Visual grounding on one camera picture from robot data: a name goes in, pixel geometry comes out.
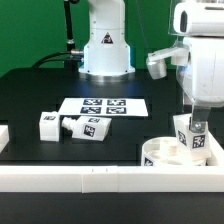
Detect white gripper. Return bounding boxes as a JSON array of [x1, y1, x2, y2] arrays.
[[146, 0, 224, 132]]

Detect white round stool seat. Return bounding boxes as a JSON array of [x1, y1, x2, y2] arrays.
[[141, 137, 206, 167]]

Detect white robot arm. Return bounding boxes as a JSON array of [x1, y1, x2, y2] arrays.
[[79, 0, 224, 133]]

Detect white marker sheet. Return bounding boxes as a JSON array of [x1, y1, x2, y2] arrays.
[[59, 98, 148, 117]]

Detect white fence front wall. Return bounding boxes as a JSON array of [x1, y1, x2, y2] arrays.
[[0, 166, 224, 193]]

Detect black camera pole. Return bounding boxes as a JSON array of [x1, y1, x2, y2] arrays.
[[63, 0, 79, 71]]

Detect black cable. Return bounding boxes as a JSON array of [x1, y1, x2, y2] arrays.
[[31, 49, 84, 70]]

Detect white fence left wall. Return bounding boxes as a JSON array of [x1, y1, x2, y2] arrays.
[[0, 125, 9, 153]]

